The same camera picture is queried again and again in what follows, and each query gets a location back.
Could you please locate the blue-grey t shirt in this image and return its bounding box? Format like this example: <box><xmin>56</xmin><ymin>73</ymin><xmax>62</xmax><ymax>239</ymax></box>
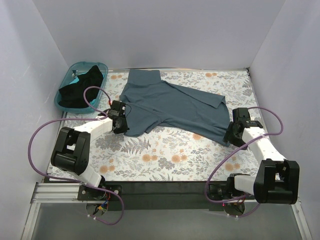
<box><xmin>119</xmin><ymin>69</ymin><xmax>230</xmax><ymax>146</ymax></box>

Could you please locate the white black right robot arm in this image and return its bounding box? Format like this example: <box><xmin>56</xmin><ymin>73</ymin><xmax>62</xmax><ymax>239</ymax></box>
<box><xmin>223</xmin><ymin>107</ymin><xmax>300</xmax><ymax>205</ymax></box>

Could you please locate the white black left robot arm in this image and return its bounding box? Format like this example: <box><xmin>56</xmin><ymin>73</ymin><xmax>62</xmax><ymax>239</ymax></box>
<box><xmin>50</xmin><ymin>100</ymin><xmax>129</xmax><ymax>200</ymax></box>

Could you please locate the teal cloth in bin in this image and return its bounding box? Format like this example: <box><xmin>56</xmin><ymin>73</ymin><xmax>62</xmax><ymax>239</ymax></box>
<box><xmin>89</xmin><ymin>98</ymin><xmax>100</xmax><ymax>108</ymax></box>

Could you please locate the floral table mat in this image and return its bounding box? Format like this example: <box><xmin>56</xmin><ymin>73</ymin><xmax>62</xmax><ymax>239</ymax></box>
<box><xmin>48</xmin><ymin>69</ymin><xmax>282</xmax><ymax>183</ymax></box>

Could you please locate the black t shirt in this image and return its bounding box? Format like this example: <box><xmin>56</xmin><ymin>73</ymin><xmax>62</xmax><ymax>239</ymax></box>
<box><xmin>58</xmin><ymin>65</ymin><xmax>104</xmax><ymax>109</ymax></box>

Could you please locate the teal plastic bin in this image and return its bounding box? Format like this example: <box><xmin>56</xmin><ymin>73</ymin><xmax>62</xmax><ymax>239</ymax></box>
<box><xmin>54</xmin><ymin>61</ymin><xmax>109</xmax><ymax>114</ymax></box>

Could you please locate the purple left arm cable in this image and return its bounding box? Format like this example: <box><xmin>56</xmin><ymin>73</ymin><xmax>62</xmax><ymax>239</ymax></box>
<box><xmin>27</xmin><ymin>85</ymin><xmax>125</xmax><ymax>226</ymax></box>

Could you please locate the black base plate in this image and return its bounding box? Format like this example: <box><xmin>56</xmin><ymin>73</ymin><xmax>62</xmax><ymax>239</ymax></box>
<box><xmin>77</xmin><ymin>180</ymin><xmax>258</xmax><ymax>212</ymax></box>

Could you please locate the aluminium frame rail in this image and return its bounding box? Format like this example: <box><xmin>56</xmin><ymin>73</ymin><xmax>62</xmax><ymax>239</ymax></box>
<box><xmin>31</xmin><ymin>182</ymin><xmax>80</xmax><ymax>203</ymax></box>

